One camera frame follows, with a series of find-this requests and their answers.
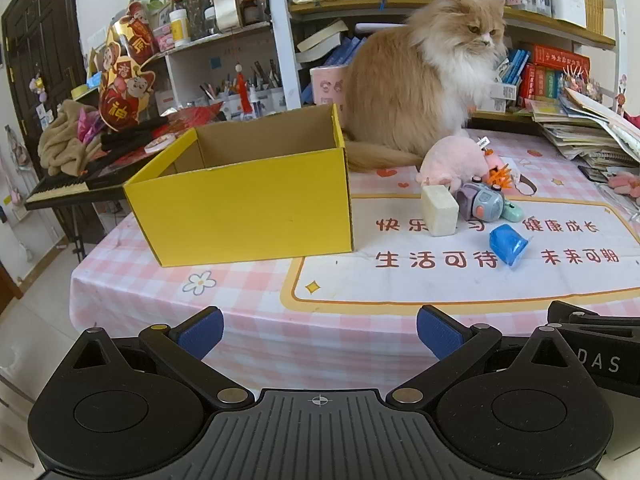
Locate black keyboard stand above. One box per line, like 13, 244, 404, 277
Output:
50, 201, 132, 263

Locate pink fuzzy item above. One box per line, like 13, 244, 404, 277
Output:
607, 170, 640, 196

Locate white shelf post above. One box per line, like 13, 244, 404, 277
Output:
265, 0, 304, 111

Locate dark wooden door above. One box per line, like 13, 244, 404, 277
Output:
0, 0, 88, 128

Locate thick beige book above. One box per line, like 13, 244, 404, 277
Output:
297, 20, 351, 63

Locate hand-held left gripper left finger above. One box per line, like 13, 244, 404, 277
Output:
65, 306, 257, 411

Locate purple and grey toy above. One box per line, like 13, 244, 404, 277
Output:
456, 180, 505, 221

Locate black electronic keyboard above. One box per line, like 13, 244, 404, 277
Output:
25, 160, 132, 211

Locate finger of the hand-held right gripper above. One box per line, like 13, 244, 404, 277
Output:
547, 300, 640, 332

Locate wooden bookshelf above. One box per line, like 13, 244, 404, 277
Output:
287, 0, 621, 126

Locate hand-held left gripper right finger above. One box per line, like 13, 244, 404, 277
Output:
385, 304, 581, 411

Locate stack of magazines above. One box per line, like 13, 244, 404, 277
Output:
525, 87, 640, 171

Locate group of white pen cups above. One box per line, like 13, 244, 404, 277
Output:
200, 77, 287, 121

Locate pink plush pig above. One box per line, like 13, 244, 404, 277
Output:
417, 135, 503, 193

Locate black fuzzy cloth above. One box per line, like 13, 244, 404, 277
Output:
100, 117, 172, 155

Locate white rectangular block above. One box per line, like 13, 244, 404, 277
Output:
421, 184, 460, 238

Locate pink printed cylinder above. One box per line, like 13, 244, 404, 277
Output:
310, 65, 351, 111

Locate beige cloth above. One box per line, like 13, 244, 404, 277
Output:
39, 100, 103, 177

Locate orange spiky toy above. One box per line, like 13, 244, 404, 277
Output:
482, 167, 516, 192

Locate yellow cardboard box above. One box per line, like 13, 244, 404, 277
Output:
122, 102, 357, 268

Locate magenta crumpled paper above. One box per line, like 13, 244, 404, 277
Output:
76, 109, 104, 147

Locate row of red dictionaries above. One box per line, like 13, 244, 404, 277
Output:
520, 44, 592, 103

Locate red decorative paper sheets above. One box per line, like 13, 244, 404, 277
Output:
149, 104, 227, 137

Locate row of blue books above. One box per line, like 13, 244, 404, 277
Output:
300, 35, 367, 107

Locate large clear tape roll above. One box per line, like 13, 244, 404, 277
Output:
209, 0, 245, 33

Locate white shelf unit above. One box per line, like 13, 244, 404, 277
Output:
164, 25, 292, 122

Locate white bottle with yellow label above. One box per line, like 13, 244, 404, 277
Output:
169, 9, 192, 46

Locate fluffy orange and white cat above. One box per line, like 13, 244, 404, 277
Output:
342, 0, 508, 173

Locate blue plastic cup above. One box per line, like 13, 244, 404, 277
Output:
488, 225, 530, 268

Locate red tassel figurine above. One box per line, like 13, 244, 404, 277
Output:
237, 64, 254, 112

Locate red and gold figure decoration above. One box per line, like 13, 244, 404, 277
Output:
97, 0, 157, 133

